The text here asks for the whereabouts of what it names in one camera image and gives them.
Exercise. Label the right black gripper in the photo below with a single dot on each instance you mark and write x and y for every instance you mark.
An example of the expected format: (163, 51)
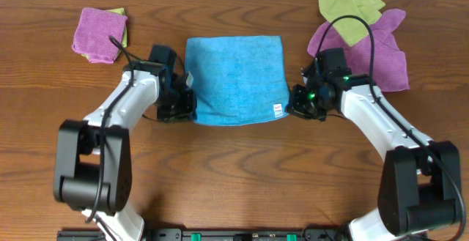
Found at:
(294, 106)

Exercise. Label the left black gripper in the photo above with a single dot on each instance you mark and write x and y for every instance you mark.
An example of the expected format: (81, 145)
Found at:
(188, 111)

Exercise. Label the blue microfiber cloth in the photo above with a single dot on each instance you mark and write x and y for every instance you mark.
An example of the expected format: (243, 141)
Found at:
(238, 80)

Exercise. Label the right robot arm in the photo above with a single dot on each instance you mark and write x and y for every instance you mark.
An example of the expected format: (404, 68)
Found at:
(420, 186)

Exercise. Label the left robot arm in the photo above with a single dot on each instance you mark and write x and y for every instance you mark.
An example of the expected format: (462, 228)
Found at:
(93, 173)

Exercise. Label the purple unfolded cloth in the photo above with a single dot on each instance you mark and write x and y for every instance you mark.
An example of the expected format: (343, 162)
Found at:
(390, 64)

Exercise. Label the green unfolded cloth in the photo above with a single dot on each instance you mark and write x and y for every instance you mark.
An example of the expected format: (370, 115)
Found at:
(351, 30)

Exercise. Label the purple folded cloth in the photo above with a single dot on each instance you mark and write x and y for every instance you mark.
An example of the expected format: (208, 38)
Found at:
(97, 36)

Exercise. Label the green folded cloth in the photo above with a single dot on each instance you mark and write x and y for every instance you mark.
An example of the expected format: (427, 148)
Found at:
(124, 25)

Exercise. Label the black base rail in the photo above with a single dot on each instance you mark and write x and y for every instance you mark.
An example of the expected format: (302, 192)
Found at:
(309, 234)

